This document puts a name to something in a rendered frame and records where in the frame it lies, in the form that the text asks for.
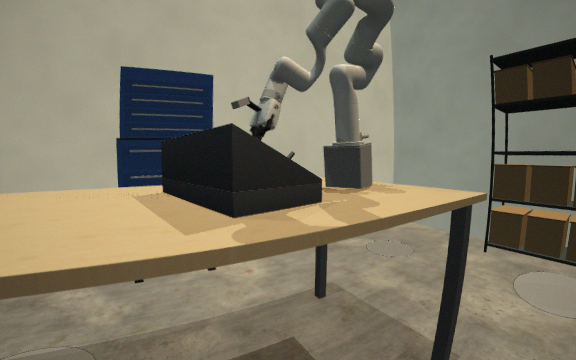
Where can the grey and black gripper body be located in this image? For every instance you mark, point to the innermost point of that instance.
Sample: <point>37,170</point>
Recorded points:
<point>269,106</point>

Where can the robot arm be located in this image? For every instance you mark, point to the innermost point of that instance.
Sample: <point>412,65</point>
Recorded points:
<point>344,79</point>

